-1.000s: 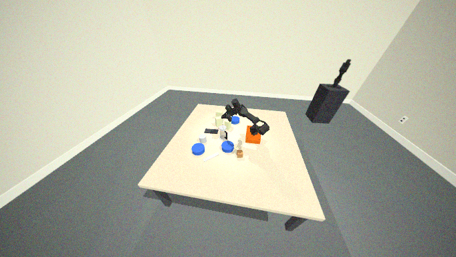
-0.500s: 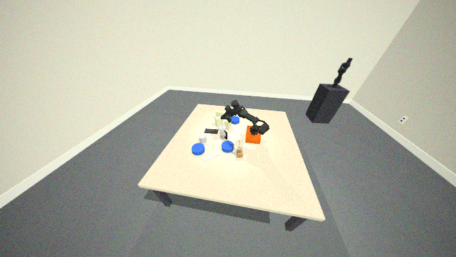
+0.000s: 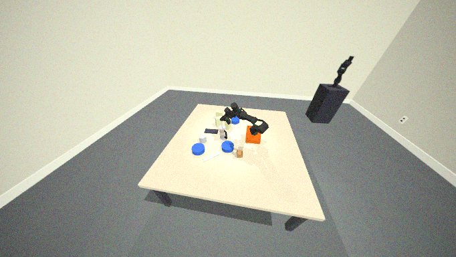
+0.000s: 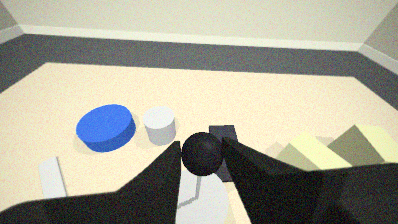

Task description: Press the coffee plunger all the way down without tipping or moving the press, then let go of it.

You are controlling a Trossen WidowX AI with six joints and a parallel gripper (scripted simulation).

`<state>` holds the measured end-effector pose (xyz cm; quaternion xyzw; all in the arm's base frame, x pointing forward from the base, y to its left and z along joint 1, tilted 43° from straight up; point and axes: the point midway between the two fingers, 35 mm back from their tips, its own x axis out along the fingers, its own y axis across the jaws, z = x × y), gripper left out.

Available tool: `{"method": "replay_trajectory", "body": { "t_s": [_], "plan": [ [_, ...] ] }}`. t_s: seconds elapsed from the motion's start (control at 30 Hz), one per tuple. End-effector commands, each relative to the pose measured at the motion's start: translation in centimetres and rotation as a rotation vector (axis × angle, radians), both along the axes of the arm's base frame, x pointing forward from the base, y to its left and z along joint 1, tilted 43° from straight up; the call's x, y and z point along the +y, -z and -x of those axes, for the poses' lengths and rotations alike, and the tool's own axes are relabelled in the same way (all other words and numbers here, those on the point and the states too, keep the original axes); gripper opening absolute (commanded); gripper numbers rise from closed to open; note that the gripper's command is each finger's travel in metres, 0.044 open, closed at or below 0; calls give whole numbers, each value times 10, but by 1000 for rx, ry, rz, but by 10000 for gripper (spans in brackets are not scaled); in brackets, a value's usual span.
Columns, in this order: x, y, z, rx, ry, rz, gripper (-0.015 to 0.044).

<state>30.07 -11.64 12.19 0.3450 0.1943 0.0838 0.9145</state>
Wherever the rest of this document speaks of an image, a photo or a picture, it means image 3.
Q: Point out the glass french press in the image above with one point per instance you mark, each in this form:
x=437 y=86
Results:
x=222 y=132

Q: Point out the blue short cylinder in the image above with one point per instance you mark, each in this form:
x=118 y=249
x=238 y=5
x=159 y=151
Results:
x=235 y=120
x=227 y=146
x=198 y=149

